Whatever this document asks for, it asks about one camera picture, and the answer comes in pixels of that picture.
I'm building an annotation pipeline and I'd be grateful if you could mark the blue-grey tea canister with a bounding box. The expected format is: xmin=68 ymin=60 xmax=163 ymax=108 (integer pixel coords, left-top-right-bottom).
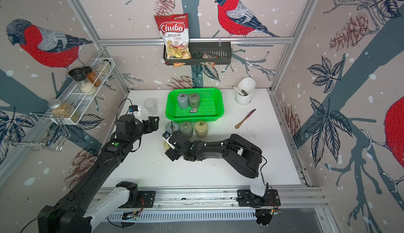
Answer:
xmin=165 ymin=121 xmax=179 ymax=134

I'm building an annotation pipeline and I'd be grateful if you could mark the sage green tea canister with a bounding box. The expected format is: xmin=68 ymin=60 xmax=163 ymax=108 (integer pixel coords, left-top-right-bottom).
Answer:
xmin=179 ymin=121 xmax=194 ymax=139

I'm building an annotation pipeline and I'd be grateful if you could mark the yellow-green tea canister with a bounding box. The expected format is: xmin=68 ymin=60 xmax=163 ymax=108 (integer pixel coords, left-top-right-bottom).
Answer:
xmin=194 ymin=120 xmax=208 ymax=138

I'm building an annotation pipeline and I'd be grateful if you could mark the grey-green canister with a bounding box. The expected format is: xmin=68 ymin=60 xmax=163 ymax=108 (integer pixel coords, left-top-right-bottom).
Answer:
xmin=188 ymin=93 xmax=201 ymax=109

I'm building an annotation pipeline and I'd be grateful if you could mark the beige tea canister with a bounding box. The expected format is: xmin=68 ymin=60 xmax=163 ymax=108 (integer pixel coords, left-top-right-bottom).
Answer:
xmin=163 ymin=141 xmax=171 ymax=151

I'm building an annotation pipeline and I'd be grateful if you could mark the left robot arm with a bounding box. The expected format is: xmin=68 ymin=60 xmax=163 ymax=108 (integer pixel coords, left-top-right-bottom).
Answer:
xmin=37 ymin=114 xmax=159 ymax=233

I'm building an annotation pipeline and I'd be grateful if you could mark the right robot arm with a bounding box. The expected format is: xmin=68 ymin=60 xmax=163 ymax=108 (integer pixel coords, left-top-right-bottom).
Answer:
xmin=162 ymin=132 xmax=280 ymax=210

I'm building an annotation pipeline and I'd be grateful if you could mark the blue-grey canister in basket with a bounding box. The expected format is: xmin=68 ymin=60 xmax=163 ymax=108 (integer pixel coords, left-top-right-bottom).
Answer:
xmin=177 ymin=93 xmax=189 ymax=109

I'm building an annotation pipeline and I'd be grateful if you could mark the green plastic basket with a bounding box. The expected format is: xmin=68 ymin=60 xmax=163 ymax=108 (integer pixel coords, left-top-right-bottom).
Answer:
xmin=165 ymin=88 xmax=224 ymax=123

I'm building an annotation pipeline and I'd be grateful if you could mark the clear drinking glass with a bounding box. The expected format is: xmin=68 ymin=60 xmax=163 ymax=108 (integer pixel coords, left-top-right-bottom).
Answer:
xmin=144 ymin=98 xmax=158 ymax=115

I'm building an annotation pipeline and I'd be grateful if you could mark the pale spice jar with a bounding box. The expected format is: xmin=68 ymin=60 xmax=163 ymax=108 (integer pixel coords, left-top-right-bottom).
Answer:
xmin=96 ymin=60 xmax=111 ymax=76

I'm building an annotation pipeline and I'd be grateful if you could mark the orange spice bottle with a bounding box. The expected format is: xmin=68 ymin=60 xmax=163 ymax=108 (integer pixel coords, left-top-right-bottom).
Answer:
xmin=83 ymin=66 xmax=102 ymax=87

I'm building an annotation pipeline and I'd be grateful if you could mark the white utensil holder cup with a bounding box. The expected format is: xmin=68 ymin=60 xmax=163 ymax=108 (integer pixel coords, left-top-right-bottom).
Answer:
xmin=236 ymin=77 xmax=256 ymax=105

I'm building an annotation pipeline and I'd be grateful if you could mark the black lid spice jar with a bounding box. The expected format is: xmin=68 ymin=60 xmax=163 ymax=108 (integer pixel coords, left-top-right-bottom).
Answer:
xmin=68 ymin=68 xmax=97 ymax=95

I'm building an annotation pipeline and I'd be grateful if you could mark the silver lid grain jar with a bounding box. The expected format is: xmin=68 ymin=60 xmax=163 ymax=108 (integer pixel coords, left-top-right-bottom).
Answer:
xmin=48 ymin=98 xmax=74 ymax=118

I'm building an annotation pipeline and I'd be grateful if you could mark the small snack packet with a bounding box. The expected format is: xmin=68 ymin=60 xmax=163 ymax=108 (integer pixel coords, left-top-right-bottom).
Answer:
xmin=201 ymin=53 xmax=217 ymax=68

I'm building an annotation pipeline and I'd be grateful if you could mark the red cassava chips bag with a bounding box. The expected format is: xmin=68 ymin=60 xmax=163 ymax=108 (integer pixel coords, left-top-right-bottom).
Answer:
xmin=154 ymin=13 xmax=191 ymax=63

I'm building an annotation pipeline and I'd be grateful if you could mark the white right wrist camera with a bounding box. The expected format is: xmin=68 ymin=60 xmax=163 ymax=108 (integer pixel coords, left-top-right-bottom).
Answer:
xmin=163 ymin=132 xmax=175 ymax=149

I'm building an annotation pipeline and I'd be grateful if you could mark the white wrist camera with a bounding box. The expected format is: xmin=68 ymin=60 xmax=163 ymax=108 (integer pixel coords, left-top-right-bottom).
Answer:
xmin=128 ymin=105 xmax=142 ymax=121
xmin=163 ymin=132 xmax=175 ymax=149

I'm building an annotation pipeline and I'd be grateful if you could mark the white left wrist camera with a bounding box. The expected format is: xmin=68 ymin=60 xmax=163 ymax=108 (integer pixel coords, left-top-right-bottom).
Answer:
xmin=128 ymin=105 xmax=142 ymax=121

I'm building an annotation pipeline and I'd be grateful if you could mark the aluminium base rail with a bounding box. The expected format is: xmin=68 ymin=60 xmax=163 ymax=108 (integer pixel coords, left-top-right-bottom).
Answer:
xmin=104 ymin=185 xmax=328 ymax=226

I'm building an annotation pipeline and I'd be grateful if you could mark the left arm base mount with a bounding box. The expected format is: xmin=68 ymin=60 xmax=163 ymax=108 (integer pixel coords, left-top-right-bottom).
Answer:
xmin=125 ymin=191 xmax=156 ymax=208

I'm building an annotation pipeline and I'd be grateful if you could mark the white utensil handle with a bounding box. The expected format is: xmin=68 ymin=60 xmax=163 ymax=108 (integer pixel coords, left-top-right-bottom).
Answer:
xmin=233 ymin=86 xmax=245 ymax=96

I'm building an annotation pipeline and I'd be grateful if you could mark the white wire spice rack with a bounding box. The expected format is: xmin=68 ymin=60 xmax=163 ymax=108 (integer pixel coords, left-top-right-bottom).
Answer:
xmin=48 ymin=57 xmax=115 ymax=125

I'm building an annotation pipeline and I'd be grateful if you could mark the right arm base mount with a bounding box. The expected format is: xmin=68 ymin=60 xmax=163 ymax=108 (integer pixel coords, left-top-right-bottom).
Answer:
xmin=236 ymin=184 xmax=281 ymax=227

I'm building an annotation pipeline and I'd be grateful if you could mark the black wall basket shelf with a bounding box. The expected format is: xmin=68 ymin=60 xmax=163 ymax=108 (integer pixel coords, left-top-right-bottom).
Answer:
xmin=163 ymin=42 xmax=231 ymax=66

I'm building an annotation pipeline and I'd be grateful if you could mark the wire hanging rack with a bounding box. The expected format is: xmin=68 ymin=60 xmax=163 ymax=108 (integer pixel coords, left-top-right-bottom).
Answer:
xmin=1 ymin=111 xmax=72 ymax=153

